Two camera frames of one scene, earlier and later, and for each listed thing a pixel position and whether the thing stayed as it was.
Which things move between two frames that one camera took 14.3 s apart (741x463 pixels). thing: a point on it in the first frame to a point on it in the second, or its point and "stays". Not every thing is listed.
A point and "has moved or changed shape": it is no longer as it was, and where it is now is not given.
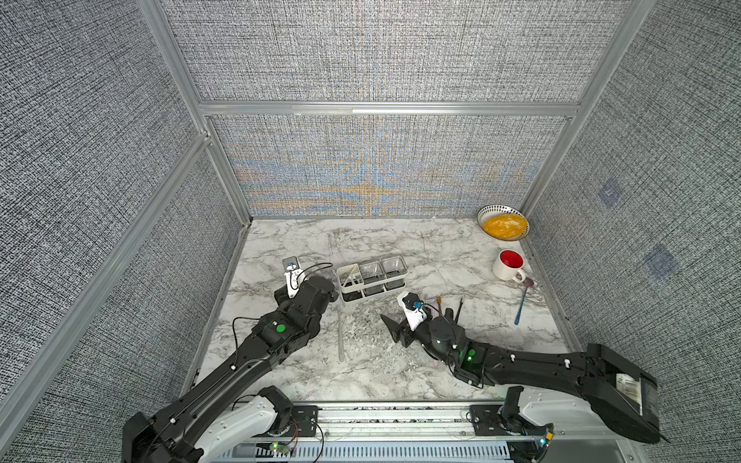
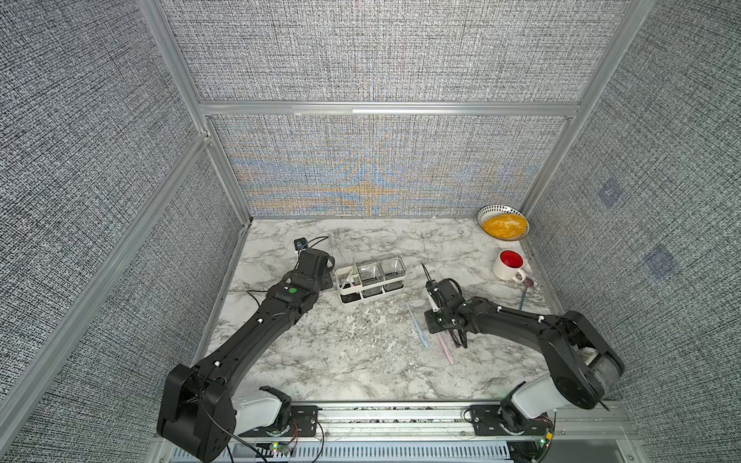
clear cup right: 394,265 stays
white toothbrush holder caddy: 366,279 stays
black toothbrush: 458,310 has moved or changed shape
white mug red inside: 508,266 stays
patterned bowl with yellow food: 503,222 stays
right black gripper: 397,332 to 429,323
